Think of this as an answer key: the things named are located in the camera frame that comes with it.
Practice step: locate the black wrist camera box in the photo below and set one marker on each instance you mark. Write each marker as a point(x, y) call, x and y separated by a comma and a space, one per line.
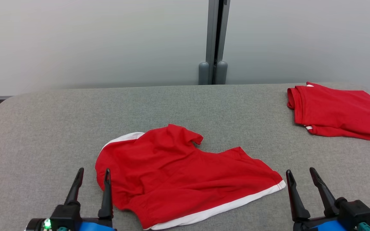
point(66, 213)
point(355, 210)

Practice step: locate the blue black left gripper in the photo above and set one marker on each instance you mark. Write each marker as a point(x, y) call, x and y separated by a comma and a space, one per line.
point(98, 226)

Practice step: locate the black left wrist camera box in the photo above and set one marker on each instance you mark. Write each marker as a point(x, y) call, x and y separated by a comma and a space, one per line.
point(66, 213)

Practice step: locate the red white basketball jersey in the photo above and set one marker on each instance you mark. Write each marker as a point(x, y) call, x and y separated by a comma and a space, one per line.
point(336, 112)

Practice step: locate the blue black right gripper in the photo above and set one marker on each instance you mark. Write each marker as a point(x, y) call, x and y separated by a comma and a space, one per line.
point(326, 224)

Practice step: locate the red shorts with white stripes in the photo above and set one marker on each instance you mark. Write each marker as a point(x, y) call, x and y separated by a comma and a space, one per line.
point(178, 173)

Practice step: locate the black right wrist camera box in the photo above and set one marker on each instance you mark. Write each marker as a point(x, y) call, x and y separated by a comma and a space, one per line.
point(355, 210)

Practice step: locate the grey partition joint post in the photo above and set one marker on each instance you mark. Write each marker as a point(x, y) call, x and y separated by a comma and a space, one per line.
point(214, 32)

